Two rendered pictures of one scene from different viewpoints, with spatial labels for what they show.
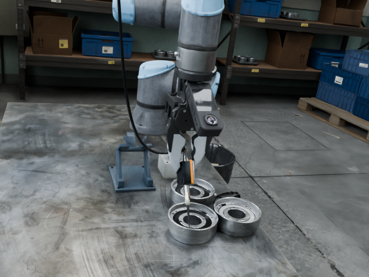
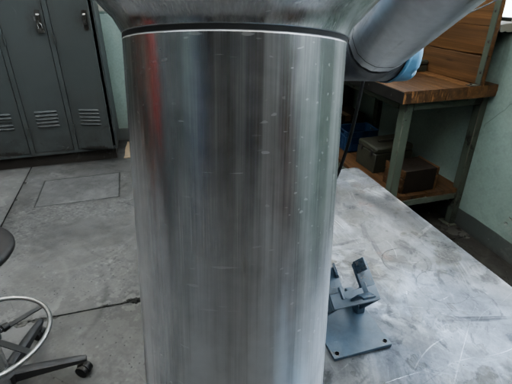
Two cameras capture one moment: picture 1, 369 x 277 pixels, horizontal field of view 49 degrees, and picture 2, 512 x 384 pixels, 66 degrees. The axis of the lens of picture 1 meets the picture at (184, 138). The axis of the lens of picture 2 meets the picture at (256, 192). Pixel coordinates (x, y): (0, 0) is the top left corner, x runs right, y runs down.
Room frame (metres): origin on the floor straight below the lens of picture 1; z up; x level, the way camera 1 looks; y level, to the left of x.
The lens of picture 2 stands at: (1.43, 0.00, 1.30)
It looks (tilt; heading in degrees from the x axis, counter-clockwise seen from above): 28 degrees down; 183
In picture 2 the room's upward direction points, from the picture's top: straight up
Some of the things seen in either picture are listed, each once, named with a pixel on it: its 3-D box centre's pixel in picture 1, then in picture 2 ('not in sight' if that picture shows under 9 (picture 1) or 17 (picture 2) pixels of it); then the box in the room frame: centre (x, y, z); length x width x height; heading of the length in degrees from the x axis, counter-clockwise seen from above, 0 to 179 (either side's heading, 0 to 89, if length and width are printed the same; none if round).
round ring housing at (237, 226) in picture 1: (236, 216); not in sight; (0.78, -0.13, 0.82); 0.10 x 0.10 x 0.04
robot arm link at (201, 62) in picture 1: (194, 60); not in sight; (0.78, 0.00, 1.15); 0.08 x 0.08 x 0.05
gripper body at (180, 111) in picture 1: (189, 99); not in sight; (0.79, 0.00, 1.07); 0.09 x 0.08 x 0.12; 20
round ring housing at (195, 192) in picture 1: (191, 194); not in sight; (0.86, -0.03, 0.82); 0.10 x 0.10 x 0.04
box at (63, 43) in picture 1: (52, 33); not in sight; (4.15, 1.45, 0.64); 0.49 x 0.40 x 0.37; 114
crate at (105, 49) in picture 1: (106, 44); not in sight; (4.35, 0.95, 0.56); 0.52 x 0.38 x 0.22; 106
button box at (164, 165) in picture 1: (173, 163); not in sight; (1.01, 0.02, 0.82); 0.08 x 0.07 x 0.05; 19
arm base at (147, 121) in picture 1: (152, 114); not in sight; (1.34, 0.12, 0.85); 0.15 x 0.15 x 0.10
